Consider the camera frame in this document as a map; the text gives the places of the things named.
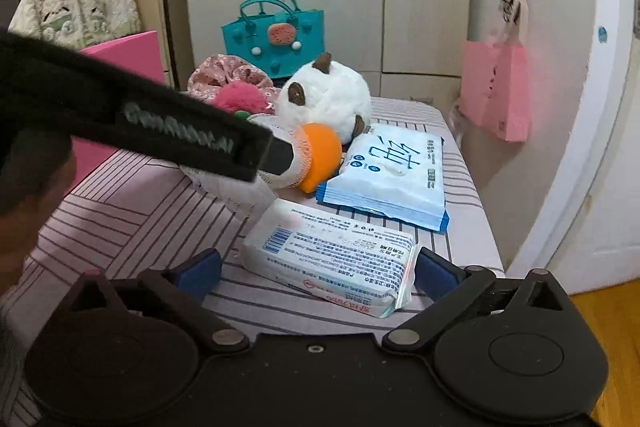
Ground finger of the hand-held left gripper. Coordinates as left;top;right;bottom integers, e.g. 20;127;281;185
257;134;297;176

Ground pink fluffy ball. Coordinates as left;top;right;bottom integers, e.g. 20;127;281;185
215;82;266;115

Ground pink paper bag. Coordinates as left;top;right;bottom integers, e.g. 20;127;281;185
459;0;532;142

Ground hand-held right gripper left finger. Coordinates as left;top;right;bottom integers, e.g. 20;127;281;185
67;249;249;353

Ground pink floral cloth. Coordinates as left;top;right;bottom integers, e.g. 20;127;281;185
187;54;281;108

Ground teal felt handbag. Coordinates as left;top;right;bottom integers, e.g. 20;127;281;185
221;0;325;80

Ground orange soft ball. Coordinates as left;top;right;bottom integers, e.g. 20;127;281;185
299;122;343;194

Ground white plastic bag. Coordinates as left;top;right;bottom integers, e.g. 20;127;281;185
185;114;315;218

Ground black hair ties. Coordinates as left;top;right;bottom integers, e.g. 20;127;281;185
498;0;521;25

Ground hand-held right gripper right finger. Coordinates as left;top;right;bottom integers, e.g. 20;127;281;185
382;248;571;353

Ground pink storage box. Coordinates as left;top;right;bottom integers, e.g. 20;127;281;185
62;31;167;198

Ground white tissue pack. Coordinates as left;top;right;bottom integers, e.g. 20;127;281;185
242;199;418;319

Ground white panda plush toy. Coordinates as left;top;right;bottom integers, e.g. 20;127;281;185
276;53;373;142

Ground blue wet wipes pack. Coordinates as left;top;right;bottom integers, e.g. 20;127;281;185
316;123;450;234

